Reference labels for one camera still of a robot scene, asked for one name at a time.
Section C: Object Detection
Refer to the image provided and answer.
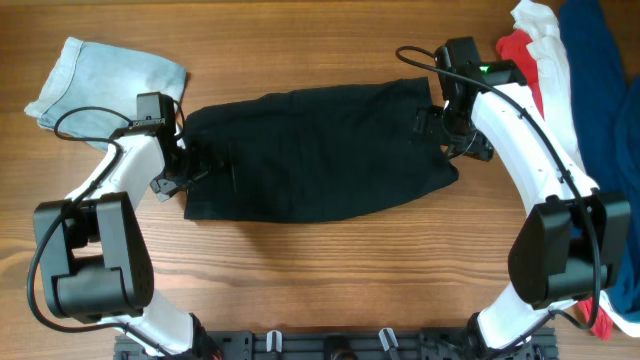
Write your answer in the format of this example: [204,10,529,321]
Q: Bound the black shorts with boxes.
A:
[184,78,458,223]

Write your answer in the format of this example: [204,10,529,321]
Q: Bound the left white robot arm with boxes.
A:
[27,121,222,359]

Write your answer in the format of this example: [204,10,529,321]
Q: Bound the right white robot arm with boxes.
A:
[428,59,631,359]

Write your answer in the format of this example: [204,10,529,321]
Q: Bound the red cloth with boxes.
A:
[496,29,613,341]

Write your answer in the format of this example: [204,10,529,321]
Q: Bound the folded light blue denim shorts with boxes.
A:
[25,37,187,138]

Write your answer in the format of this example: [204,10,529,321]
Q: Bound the white cloth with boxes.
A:
[511,1,639,337]

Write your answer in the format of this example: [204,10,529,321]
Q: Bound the navy blue garment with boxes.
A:
[559,0,639,323]

